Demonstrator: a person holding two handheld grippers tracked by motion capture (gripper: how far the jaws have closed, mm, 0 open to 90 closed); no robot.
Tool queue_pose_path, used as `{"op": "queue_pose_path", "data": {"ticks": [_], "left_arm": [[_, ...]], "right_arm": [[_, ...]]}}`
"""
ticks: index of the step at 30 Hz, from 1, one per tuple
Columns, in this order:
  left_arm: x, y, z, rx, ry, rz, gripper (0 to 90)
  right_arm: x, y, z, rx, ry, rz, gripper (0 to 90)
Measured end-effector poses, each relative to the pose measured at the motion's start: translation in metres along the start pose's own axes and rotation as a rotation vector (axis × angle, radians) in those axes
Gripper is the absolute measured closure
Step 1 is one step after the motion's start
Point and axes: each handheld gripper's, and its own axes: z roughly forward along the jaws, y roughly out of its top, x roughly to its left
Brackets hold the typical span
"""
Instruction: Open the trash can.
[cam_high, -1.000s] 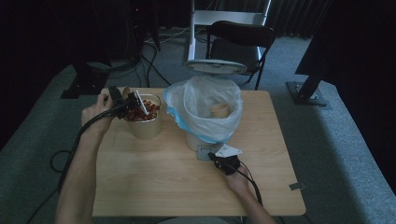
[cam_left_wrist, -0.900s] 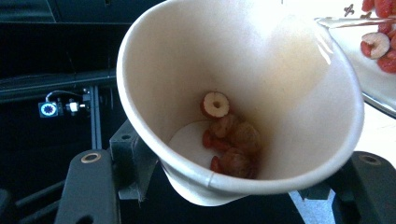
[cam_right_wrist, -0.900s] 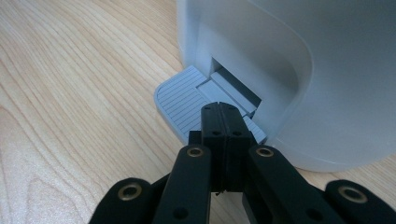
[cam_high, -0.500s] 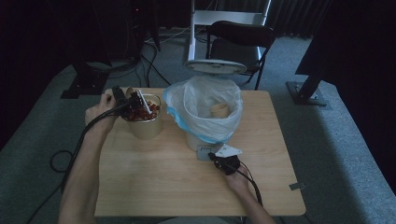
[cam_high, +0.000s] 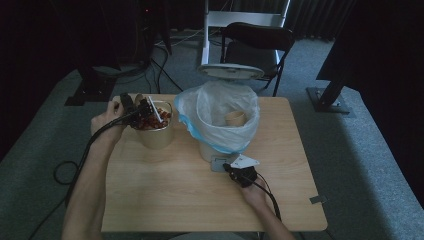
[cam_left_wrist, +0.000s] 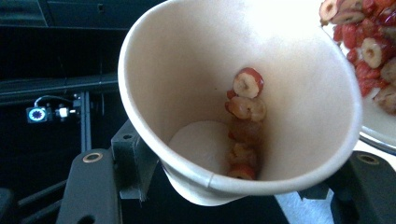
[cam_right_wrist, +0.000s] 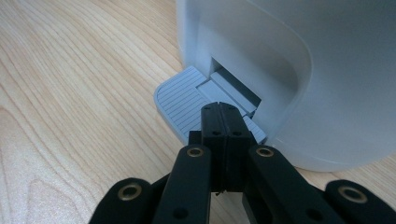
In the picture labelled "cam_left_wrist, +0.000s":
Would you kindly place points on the metal container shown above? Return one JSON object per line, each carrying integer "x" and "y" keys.
{"x": 376, "y": 124}

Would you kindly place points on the brown paper cup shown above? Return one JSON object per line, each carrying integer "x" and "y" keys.
{"x": 186, "y": 77}

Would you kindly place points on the small heap of jujube slices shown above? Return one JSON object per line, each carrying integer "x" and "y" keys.
{"x": 247, "y": 105}

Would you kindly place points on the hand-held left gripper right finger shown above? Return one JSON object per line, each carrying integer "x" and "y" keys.
{"x": 367, "y": 186}

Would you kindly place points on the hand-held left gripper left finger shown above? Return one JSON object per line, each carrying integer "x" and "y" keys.
{"x": 93, "y": 186}

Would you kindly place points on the large pile of jujube slices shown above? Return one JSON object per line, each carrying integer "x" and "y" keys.
{"x": 370, "y": 46}

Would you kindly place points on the metal stand post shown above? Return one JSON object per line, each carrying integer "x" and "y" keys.
{"x": 85, "y": 124}

